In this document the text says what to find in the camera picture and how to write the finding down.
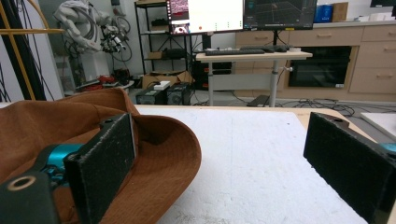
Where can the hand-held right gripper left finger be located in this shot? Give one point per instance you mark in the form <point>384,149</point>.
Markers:
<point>102,161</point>

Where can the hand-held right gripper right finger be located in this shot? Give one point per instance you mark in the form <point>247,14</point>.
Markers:
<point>348,161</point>

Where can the brown bucket hat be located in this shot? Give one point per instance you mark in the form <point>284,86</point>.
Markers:
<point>162,161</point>

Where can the black computer case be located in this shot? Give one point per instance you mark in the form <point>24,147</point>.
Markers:
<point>165,95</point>

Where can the white foam board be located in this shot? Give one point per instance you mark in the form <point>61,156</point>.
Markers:
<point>249,168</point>

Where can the beige cabinet with drawers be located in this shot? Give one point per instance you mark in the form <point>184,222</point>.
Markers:
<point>370,62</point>

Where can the open cardboard box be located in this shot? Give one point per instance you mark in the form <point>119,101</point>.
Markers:
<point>162,78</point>

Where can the light wooden standing desk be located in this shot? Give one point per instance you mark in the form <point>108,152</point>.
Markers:
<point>252,71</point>

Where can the black metal shelf rack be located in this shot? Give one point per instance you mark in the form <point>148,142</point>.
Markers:
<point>155,37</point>

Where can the brown cardboard box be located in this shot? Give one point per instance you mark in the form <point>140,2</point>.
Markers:
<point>340,11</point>

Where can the blue box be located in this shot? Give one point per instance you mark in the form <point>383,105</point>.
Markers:
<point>323,13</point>

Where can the black keyboard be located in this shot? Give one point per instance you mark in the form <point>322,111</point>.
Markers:
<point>234,52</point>

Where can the computer monitor with dark screen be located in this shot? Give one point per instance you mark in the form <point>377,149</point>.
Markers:
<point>279,14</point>

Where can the computer monitor with white screen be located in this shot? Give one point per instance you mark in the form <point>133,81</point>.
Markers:
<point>205,15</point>

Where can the yellow metal frame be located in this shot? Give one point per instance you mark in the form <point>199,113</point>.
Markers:
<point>18,46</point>

